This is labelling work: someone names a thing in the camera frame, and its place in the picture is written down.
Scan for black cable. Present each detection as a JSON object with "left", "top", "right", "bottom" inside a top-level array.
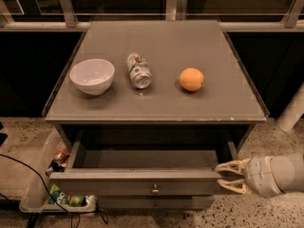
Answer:
[{"left": 0, "top": 153, "right": 110, "bottom": 228}]

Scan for clear plastic bin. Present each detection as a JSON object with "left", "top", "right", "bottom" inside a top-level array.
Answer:
[{"left": 19, "top": 131, "right": 96, "bottom": 214}]

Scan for orange fruit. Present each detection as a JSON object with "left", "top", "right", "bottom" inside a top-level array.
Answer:
[{"left": 180, "top": 67, "right": 204, "bottom": 92}]

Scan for white bowl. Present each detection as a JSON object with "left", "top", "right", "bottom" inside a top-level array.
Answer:
[{"left": 69, "top": 59, "right": 115, "bottom": 96}]

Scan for grey drawer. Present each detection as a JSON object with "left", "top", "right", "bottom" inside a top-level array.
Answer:
[
  {"left": 48, "top": 139, "right": 245, "bottom": 198},
  {"left": 98, "top": 196, "right": 215, "bottom": 210}
]

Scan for grey bottom drawer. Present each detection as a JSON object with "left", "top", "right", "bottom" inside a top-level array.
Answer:
[{"left": 98, "top": 196, "right": 215, "bottom": 210}]

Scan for metal window railing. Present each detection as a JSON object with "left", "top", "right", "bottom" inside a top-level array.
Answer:
[{"left": 0, "top": 0, "right": 304, "bottom": 32}]

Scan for grey drawer cabinet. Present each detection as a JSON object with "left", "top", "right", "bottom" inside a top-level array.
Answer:
[{"left": 42, "top": 19, "right": 270, "bottom": 211}]

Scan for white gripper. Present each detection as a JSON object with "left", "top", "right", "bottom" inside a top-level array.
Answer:
[{"left": 215, "top": 156, "right": 281, "bottom": 198}]

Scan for blue snack packet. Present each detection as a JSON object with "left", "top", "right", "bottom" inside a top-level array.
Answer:
[{"left": 46, "top": 162, "right": 67, "bottom": 177}]

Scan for grey top drawer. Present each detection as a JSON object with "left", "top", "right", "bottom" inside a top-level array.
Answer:
[{"left": 48, "top": 139, "right": 245, "bottom": 198}]

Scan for green white soda can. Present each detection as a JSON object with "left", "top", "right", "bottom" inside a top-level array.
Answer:
[{"left": 126, "top": 52, "right": 152, "bottom": 89}]

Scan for green snack bag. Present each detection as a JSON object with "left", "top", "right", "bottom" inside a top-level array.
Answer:
[{"left": 47, "top": 183, "right": 85, "bottom": 207}]

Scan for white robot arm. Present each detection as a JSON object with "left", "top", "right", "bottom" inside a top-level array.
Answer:
[{"left": 215, "top": 83, "right": 304, "bottom": 198}]

